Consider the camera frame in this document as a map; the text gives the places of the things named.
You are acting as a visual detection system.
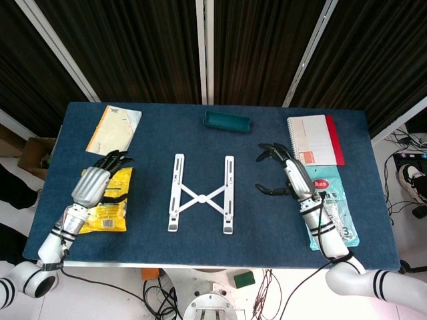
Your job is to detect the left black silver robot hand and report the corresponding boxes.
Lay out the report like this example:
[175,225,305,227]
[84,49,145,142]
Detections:
[71,149,135,209]

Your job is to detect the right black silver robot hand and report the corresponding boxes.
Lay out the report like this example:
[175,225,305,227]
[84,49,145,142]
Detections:
[255,142,318,202]

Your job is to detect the white folding laptop stand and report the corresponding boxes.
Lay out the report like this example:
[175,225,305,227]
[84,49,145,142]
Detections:
[166,153,236,235]

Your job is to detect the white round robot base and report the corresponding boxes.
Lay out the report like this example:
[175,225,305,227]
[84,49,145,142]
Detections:
[182,281,246,320]

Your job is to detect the light blue snack bag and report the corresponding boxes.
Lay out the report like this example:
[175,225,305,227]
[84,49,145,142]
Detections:
[305,165,362,251]

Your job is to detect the yellow snack bag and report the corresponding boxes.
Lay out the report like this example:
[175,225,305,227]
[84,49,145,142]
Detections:
[77,166,134,234]

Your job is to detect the white spiral notebook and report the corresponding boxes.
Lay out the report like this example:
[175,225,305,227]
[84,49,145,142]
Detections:
[286,114,338,167]

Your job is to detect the red notebook cover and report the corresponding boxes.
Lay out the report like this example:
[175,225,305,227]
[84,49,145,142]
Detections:
[325,115,346,167]

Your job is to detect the cream booklet with orange spine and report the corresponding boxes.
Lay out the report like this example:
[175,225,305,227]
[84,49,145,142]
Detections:
[85,105,143,157]

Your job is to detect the brown cardboard box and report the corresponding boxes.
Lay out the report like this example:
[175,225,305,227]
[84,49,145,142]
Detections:
[17,136,57,181]

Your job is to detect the black fabric bundle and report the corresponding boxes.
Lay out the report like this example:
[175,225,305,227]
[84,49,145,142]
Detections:
[0,163,41,209]

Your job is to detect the teal plastic tray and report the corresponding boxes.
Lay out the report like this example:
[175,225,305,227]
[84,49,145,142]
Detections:
[202,111,253,135]

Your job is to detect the blue fabric table mat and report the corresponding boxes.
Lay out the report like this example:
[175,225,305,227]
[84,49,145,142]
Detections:
[22,101,401,273]

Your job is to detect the orange object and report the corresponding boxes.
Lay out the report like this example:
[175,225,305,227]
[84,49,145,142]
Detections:
[140,268,163,281]

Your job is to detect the white black sneaker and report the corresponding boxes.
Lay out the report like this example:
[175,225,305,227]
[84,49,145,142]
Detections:
[396,163,427,205]

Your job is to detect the green block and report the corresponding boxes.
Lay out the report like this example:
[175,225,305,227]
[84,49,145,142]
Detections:
[233,271,256,289]

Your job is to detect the dark curtain panel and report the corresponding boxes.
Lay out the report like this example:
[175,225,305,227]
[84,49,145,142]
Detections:
[0,0,91,129]
[33,0,203,104]
[212,0,326,107]
[293,0,427,138]

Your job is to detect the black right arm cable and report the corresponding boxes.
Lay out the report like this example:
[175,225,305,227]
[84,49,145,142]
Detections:
[278,195,354,320]

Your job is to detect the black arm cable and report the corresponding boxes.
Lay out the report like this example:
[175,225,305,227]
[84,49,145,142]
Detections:
[278,195,354,320]
[53,228,151,307]

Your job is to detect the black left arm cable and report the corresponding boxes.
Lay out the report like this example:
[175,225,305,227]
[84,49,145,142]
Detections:
[53,228,151,307]

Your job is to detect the black floor cables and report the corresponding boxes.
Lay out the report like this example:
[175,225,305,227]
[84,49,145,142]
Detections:
[383,128,427,227]
[142,278,183,320]

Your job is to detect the red brown wire bundle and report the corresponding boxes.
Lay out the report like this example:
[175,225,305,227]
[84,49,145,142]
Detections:
[252,268,278,320]

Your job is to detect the white frame post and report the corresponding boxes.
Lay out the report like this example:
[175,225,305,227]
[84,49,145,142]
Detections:
[195,0,214,106]
[368,98,427,146]
[282,0,338,107]
[15,0,101,103]

